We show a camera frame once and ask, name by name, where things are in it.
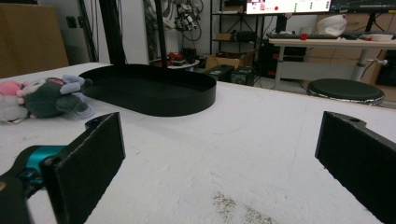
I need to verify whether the pink and white plush toy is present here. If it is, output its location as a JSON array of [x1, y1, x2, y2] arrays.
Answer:
[[0, 80, 31, 125]]

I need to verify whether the black keyboard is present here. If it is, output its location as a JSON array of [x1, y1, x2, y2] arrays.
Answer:
[[266, 32, 339, 40]]

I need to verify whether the black metal stand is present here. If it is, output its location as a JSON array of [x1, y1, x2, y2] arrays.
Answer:
[[154, 0, 168, 69]]

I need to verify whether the black round stool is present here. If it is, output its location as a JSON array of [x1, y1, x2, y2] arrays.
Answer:
[[306, 77, 386, 106]]

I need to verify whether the black frame post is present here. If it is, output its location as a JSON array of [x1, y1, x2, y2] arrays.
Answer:
[[98, 0, 127, 66]]

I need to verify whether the black oval tray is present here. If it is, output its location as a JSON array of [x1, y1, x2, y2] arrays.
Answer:
[[78, 63, 218, 118]]

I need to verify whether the open cardboard box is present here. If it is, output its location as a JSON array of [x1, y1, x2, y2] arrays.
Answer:
[[205, 49, 260, 70]]

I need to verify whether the black computer tower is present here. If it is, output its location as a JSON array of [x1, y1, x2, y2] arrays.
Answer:
[[230, 65, 257, 86], [204, 64, 235, 83]]

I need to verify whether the computer monitor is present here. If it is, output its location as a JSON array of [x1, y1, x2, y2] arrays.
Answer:
[[245, 0, 332, 16], [330, 0, 396, 14]]

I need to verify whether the black metal shelf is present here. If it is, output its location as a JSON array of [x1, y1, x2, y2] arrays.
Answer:
[[210, 0, 266, 54]]

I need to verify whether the white rounded object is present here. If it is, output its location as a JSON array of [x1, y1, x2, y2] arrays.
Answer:
[[317, 14, 347, 37]]

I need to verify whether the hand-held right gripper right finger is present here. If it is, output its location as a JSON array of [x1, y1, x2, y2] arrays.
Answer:
[[315, 110, 396, 224]]

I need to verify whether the brown board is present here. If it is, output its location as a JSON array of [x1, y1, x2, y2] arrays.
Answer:
[[0, 3, 70, 79]]

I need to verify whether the white desk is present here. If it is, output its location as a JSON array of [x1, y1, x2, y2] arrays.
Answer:
[[268, 37, 396, 91]]

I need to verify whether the white foam mat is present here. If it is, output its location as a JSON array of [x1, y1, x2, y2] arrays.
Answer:
[[0, 62, 396, 224]]

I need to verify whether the grey plush toy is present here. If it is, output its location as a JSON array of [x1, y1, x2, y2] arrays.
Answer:
[[17, 74, 95, 120]]

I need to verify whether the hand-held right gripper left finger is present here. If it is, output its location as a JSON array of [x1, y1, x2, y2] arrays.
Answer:
[[41, 111, 126, 224]]

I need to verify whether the hanging cable bundle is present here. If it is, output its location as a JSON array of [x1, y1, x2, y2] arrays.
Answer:
[[172, 0, 204, 41]]

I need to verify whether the round white side table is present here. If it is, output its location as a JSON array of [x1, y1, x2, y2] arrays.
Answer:
[[148, 52, 201, 70]]

